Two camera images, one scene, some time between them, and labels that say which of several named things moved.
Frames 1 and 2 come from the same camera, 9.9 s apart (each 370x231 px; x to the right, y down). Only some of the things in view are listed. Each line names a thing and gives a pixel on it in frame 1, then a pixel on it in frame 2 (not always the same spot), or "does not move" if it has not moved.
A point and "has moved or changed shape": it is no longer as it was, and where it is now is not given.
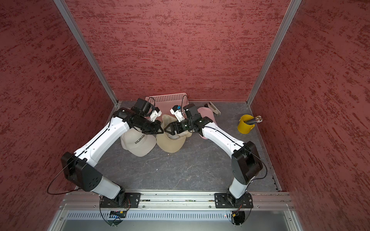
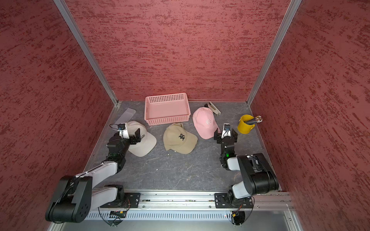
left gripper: x=157 y=125 → x=133 y=140
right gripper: x=173 y=132 → x=218 y=136
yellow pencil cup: x=243 y=127 does not move
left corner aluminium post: x=69 y=19 does not move
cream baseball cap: x=137 y=143 does not move
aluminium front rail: x=178 y=199 does not move
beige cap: x=167 y=141 has moved or changed shape
